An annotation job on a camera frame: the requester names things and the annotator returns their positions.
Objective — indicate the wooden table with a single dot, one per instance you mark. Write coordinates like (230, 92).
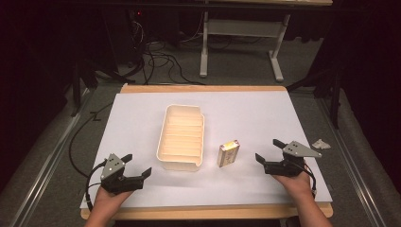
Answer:
(205, 212)

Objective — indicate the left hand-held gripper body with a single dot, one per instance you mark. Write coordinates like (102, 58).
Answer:
(114, 176)

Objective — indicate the white metal desk frame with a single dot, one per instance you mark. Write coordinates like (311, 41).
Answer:
(242, 41)

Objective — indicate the small cream packet box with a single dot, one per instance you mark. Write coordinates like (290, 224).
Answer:
(227, 153)

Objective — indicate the dark metal stand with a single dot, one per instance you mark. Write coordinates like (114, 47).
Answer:
(78, 78)
(331, 85)

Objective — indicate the white paper sheet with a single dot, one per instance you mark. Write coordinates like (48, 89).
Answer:
(220, 119)

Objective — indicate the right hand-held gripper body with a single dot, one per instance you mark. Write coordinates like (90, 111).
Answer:
(290, 160)

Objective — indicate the crumpled white paper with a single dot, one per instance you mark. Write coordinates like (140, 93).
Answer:
(321, 144)

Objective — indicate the person's left hand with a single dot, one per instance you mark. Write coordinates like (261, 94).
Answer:
(108, 198)

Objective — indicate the person's right hand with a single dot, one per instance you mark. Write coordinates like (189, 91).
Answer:
(294, 186)

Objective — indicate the cream ribbed plastic tray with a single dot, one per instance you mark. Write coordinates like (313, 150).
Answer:
(182, 138)

